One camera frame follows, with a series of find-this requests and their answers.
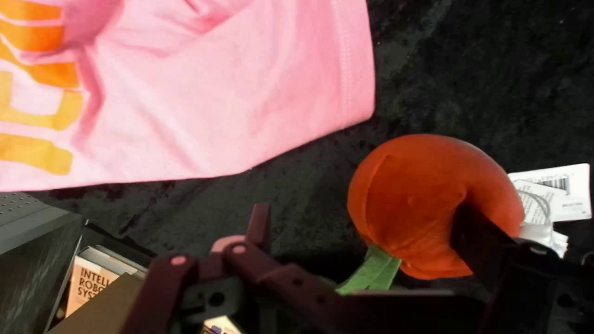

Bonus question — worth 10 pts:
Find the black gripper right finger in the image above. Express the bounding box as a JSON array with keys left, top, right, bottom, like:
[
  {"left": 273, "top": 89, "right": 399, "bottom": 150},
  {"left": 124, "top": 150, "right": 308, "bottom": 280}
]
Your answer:
[{"left": 451, "top": 204, "right": 518, "bottom": 291}]

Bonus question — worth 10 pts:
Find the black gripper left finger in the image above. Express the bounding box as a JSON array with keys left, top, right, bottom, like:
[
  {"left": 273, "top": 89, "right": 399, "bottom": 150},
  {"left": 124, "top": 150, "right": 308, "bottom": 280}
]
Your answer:
[{"left": 247, "top": 202, "right": 271, "bottom": 246}]

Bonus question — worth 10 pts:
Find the orange plush carrot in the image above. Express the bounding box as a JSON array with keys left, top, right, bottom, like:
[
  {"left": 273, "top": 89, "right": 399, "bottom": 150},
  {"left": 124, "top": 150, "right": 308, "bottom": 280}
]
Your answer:
[{"left": 336, "top": 133, "right": 525, "bottom": 295}]

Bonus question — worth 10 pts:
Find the pink shirt orange print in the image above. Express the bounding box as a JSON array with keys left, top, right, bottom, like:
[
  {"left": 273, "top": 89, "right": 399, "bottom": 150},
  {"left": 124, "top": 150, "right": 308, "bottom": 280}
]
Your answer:
[{"left": 0, "top": 0, "right": 375, "bottom": 191}]

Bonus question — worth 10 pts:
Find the white paper tag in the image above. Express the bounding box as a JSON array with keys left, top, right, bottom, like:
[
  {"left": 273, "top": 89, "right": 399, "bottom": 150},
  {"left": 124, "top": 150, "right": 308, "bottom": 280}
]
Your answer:
[{"left": 508, "top": 163, "right": 592, "bottom": 257}]

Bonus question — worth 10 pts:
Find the black velvet table cloth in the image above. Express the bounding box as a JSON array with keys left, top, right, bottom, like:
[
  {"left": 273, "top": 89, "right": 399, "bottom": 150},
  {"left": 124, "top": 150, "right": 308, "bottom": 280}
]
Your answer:
[{"left": 42, "top": 0, "right": 594, "bottom": 280}]

